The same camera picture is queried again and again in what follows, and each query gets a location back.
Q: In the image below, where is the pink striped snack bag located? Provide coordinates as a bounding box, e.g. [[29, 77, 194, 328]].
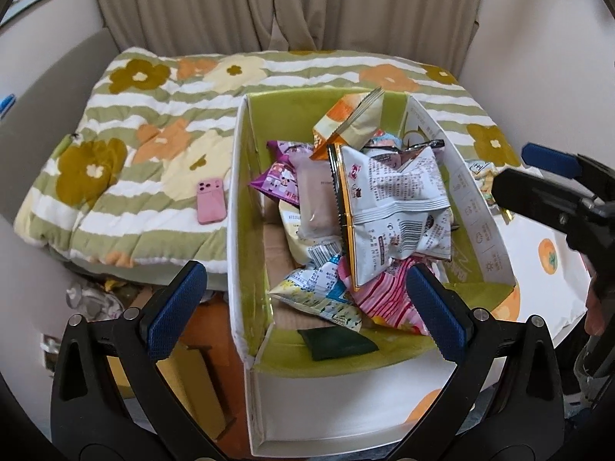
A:
[[338, 256, 429, 336]]

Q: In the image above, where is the white orange edged snack bag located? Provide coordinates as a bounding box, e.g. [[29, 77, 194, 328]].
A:
[[327, 145, 452, 290]]

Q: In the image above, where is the blue yellow snack bag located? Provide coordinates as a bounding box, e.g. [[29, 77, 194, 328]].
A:
[[269, 255, 363, 332]]

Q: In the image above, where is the orange persimmon snack bag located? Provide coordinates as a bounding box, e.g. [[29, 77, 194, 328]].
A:
[[311, 88, 385, 160]]

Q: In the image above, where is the gold yellow snack bag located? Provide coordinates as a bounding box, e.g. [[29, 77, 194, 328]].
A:
[[468, 160, 514, 225]]

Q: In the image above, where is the purple chip bag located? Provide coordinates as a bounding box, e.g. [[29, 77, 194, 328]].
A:
[[362, 130, 445, 169]]

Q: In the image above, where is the person right hand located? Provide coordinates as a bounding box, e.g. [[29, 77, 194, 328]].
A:
[[585, 290, 607, 336]]

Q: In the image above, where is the dark green small packet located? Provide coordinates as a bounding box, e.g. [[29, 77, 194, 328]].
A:
[[298, 326, 378, 361]]

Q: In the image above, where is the pink smartphone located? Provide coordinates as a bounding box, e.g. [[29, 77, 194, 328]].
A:
[[196, 178, 227, 225]]

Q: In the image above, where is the floral striped quilt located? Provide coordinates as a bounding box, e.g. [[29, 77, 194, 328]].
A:
[[13, 48, 518, 279]]

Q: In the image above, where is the green white cardboard box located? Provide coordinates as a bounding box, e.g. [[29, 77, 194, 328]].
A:
[[227, 88, 520, 459]]

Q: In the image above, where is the pale pink powder packet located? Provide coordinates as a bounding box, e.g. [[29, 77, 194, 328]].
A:
[[291, 155, 340, 239]]

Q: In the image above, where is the purple cartoon snack bag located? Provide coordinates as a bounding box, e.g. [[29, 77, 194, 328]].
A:
[[250, 141, 314, 207]]

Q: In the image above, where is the beige curtain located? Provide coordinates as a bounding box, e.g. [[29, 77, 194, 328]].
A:
[[97, 0, 480, 73]]

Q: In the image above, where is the grey headboard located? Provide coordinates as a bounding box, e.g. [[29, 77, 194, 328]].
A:
[[1, 28, 119, 223]]

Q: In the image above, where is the blue white item on headboard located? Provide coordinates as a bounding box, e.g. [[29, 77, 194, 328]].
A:
[[0, 94, 16, 119]]

